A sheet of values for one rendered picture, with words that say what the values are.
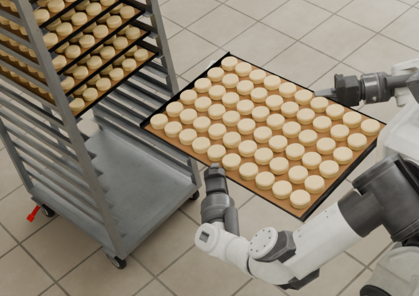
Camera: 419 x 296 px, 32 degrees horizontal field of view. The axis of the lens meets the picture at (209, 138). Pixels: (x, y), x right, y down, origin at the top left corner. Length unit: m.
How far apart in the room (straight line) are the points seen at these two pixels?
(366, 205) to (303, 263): 0.18
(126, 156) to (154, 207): 0.35
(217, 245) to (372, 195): 0.43
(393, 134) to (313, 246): 0.29
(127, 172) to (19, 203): 0.57
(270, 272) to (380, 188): 0.30
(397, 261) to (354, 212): 0.46
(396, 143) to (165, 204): 1.67
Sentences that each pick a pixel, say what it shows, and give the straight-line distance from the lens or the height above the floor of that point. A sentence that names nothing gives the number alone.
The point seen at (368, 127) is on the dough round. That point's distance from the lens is 2.00.
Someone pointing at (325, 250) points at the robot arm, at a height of 1.22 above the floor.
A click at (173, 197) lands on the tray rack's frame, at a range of 3.07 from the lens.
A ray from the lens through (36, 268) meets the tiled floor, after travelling 3.22.
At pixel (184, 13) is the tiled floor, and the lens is 4.33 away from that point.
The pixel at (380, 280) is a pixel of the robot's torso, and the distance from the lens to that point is 2.09.
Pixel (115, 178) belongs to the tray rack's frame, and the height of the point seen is 0.15.
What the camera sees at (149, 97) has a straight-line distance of 2.87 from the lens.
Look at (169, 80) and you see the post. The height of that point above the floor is 0.74.
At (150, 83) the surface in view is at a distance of 2.79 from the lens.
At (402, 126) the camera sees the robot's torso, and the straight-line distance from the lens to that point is 1.56.
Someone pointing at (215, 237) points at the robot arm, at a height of 1.08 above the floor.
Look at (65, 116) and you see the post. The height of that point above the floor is 0.92.
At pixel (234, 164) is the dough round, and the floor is 1.02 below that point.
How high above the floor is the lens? 2.42
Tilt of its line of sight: 44 degrees down
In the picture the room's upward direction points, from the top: 12 degrees counter-clockwise
